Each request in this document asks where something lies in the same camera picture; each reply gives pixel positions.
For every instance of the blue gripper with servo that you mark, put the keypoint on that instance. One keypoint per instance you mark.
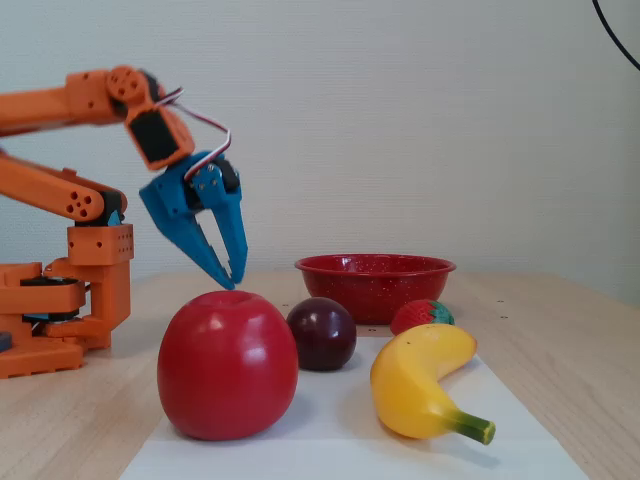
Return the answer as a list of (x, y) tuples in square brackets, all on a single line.
[(167, 202)]

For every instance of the yellow toy banana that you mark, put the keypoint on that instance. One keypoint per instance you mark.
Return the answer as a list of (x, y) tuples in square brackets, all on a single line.
[(415, 380)]

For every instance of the orange robot base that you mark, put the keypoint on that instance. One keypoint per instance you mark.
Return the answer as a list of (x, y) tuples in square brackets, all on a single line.
[(100, 290)]

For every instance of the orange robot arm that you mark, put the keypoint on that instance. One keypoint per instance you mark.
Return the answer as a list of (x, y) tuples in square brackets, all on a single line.
[(40, 107)]

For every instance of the red speckled enamel bowl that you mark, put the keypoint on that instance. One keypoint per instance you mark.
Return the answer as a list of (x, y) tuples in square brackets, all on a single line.
[(370, 290)]

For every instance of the red toy apple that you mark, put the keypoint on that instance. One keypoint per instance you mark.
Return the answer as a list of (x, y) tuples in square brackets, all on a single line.
[(225, 370)]

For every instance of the dark purple toy plum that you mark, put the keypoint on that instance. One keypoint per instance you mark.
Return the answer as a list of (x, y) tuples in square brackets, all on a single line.
[(322, 335)]

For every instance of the red toy strawberry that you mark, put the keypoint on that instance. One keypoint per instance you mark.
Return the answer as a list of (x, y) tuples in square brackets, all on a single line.
[(415, 315)]

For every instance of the white paper sheet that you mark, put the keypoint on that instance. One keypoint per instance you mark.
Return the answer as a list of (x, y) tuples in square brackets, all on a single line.
[(340, 450)]

